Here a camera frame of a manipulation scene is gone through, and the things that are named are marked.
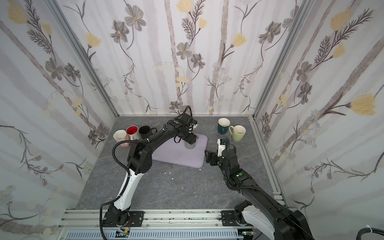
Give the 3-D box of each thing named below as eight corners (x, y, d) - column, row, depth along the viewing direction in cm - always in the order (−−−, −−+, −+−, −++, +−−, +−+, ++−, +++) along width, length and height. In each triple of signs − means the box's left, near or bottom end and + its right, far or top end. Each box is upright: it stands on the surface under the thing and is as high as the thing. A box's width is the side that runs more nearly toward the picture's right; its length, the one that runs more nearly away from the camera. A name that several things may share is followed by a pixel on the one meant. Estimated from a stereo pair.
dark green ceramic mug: (217, 137, 109) (219, 128, 101) (216, 126, 116) (218, 117, 108) (228, 137, 109) (231, 128, 101) (226, 126, 116) (229, 117, 108)
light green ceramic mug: (232, 143, 107) (236, 134, 98) (228, 134, 112) (231, 125, 104) (243, 141, 108) (247, 132, 100) (238, 132, 113) (242, 123, 105)
